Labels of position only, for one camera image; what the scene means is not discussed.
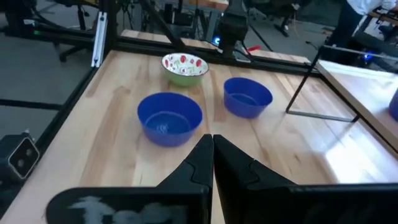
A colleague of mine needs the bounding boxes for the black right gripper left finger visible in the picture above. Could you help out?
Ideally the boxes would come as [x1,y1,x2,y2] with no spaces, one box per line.
[45,134,214,224]

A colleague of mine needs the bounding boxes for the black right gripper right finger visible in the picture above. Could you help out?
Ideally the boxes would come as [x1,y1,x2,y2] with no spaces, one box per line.
[213,134,398,224]

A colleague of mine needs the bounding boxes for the purple plastic bowl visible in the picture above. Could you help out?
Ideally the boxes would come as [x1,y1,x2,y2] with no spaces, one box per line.
[137,91,203,148]
[388,89,398,122]
[223,77,274,119]

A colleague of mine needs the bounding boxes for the green bowl floral inside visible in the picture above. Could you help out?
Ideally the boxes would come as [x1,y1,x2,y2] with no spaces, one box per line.
[160,52,210,88]

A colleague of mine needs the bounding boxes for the wooden shelf black legs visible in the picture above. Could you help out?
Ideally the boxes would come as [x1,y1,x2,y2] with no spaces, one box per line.
[285,45,398,156]

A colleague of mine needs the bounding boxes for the person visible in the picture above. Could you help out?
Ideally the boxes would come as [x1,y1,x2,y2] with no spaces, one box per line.
[325,0,398,47]

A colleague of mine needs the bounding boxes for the black office chair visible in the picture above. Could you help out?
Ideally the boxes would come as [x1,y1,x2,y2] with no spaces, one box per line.
[57,4,94,63]

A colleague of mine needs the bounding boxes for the black table-level camera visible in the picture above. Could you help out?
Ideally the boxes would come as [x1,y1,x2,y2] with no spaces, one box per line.
[0,132,41,190]

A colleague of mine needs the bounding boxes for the white aluminium post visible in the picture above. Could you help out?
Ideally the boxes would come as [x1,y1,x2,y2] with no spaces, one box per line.
[90,11,108,68]

